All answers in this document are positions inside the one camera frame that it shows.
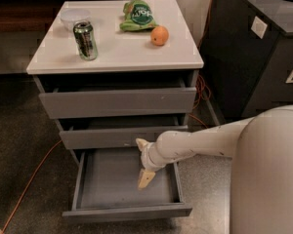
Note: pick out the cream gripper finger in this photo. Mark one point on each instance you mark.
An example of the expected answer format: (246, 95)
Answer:
(145, 177)
(142, 144)

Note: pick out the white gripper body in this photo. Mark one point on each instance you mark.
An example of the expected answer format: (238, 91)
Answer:
(146, 157)

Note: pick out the grey bottom drawer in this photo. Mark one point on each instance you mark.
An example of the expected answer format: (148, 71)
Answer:
(107, 189)

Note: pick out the grey drawer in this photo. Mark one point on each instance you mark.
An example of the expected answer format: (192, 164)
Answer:
(120, 131)
(107, 189)
(84, 104)

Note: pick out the orange fruit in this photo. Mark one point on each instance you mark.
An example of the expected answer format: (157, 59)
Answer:
(159, 36)

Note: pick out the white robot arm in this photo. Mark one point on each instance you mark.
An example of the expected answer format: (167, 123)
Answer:
(261, 184)

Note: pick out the grey middle drawer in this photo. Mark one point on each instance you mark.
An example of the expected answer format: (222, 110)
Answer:
(120, 131)

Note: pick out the grey drawer cabinet white top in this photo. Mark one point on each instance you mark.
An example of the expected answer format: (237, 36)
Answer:
(126, 60)

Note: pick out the grey top drawer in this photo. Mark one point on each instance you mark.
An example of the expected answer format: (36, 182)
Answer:
(84, 104)

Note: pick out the green soda can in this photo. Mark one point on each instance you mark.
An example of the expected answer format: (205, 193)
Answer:
(84, 36)

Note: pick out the green chip bag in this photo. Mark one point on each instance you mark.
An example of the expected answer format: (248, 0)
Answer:
(137, 17)

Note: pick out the dark grey trash bin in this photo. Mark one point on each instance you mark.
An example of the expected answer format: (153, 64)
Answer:
(248, 55)

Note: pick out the white bowl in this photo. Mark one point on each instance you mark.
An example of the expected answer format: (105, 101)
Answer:
(69, 17)

